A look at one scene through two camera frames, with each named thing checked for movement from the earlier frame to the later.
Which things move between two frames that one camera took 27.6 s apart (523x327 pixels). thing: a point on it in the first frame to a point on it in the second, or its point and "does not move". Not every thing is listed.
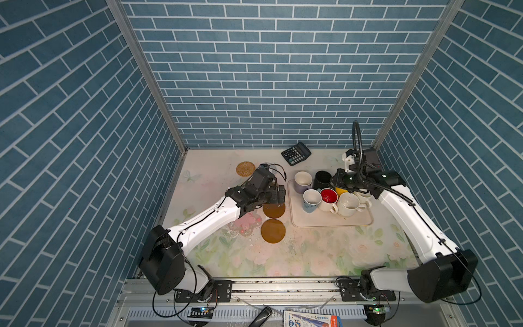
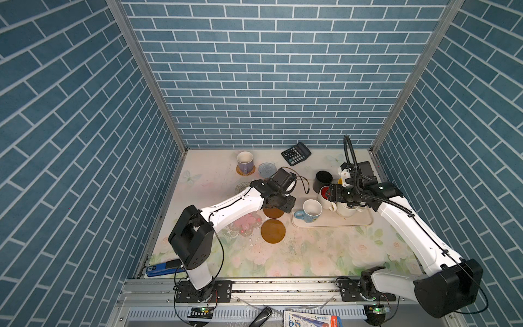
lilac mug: x=302 y=181 to x=245 y=160
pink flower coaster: x=246 y=223 does not move
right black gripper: x=336 y=179 to x=335 y=193
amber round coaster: x=273 y=231 does not move
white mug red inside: x=328 y=199 does not move
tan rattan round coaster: x=246 y=168 does not move
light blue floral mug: x=310 y=199 to x=312 y=210
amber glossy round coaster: x=274 y=210 does not move
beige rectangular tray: x=299 y=218 does not move
